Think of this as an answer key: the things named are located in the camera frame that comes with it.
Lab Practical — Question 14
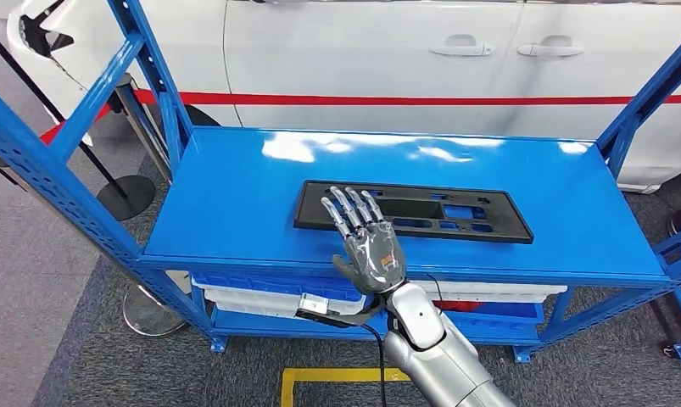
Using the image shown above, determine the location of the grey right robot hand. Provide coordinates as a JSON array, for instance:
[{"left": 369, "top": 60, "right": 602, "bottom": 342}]
[{"left": 321, "top": 186, "right": 407, "bottom": 296}]

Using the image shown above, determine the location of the black plastic plate bracket part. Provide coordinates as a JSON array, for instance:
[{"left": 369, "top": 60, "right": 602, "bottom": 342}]
[{"left": 293, "top": 179, "right": 535, "bottom": 245}]

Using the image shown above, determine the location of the blue metal shelf rack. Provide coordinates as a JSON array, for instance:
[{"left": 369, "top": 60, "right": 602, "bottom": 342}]
[{"left": 0, "top": 0, "right": 681, "bottom": 366}]

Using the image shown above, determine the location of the blue plastic crate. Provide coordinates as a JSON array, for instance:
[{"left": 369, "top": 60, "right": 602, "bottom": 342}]
[
  {"left": 191, "top": 272, "right": 369, "bottom": 302},
  {"left": 433, "top": 300, "right": 545, "bottom": 332}
]

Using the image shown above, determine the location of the white plastic crate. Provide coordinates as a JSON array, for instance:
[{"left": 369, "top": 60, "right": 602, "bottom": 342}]
[
  {"left": 216, "top": 303, "right": 347, "bottom": 321},
  {"left": 413, "top": 281, "right": 569, "bottom": 297},
  {"left": 193, "top": 281, "right": 369, "bottom": 315},
  {"left": 424, "top": 292, "right": 561, "bottom": 304}
]

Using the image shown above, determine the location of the long red barrier belt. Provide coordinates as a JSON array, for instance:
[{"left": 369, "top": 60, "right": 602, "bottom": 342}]
[{"left": 133, "top": 88, "right": 681, "bottom": 108}]

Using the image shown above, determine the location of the white car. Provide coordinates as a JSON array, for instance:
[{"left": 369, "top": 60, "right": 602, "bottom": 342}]
[{"left": 5, "top": 0, "right": 681, "bottom": 195}]

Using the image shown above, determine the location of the short red barrier belt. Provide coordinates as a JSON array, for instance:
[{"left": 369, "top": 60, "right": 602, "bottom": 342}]
[{"left": 39, "top": 103, "right": 114, "bottom": 146}]

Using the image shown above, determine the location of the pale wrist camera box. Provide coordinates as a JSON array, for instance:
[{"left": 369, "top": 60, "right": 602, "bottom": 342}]
[{"left": 298, "top": 293, "right": 331, "bottom": 315}]

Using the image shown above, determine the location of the black cable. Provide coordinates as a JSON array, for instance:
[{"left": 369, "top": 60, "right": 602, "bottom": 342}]
[{"left": 362, "top": 321, "right": 389, "bottom": 407}]

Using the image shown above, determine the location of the chrome stanchion post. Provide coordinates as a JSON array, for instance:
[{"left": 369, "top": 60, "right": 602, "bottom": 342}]
[
  {"left": 106, "top": 73, "right": 173, "bottom": 182},
  {"left": 0, "top": 154, "right": 188, "bottom": 338}
]

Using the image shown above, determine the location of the black stanchion post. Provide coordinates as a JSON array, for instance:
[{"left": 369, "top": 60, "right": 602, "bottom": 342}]
[{"left": 0, "top": 21, "right": 157, "bottom": 222}]

